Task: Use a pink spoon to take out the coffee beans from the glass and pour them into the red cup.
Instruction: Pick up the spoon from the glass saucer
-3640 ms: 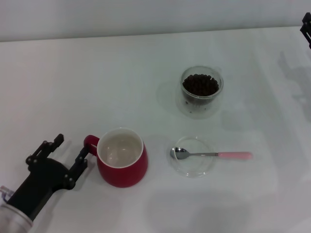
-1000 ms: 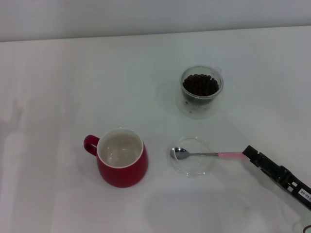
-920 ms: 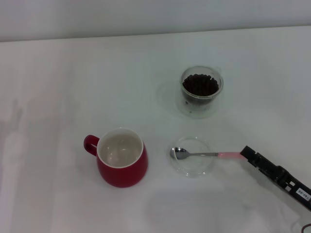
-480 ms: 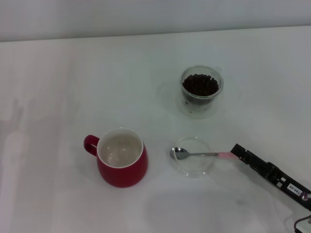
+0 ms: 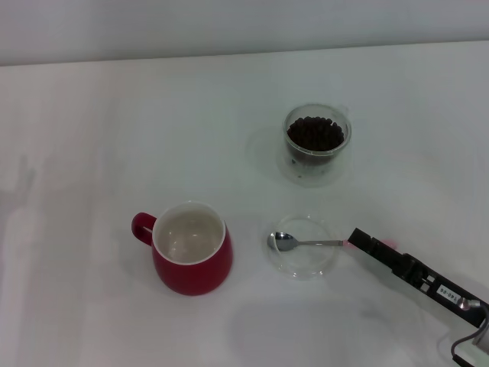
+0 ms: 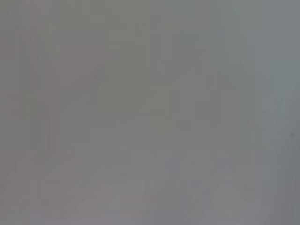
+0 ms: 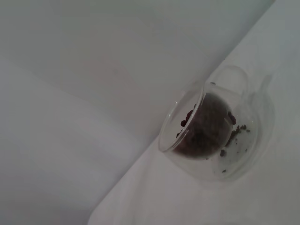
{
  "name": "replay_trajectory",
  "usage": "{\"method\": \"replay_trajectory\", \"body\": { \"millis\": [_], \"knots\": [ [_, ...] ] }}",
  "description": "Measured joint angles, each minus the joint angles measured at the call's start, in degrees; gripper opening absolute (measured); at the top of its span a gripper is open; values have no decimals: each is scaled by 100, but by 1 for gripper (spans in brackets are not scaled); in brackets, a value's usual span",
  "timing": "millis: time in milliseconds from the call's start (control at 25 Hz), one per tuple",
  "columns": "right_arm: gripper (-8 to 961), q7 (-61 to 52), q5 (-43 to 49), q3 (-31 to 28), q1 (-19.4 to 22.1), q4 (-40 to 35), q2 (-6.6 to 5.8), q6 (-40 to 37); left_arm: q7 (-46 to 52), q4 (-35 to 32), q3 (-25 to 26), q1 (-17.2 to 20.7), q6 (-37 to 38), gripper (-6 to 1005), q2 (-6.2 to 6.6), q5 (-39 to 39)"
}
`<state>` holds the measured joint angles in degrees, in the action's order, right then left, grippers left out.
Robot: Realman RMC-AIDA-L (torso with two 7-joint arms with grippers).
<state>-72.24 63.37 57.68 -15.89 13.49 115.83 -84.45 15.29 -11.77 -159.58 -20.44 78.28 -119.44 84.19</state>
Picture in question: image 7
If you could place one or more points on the pile of coffee beans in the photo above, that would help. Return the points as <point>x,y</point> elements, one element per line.
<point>206,131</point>

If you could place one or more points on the double-walled glass cup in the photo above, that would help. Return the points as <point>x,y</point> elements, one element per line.
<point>246,131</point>

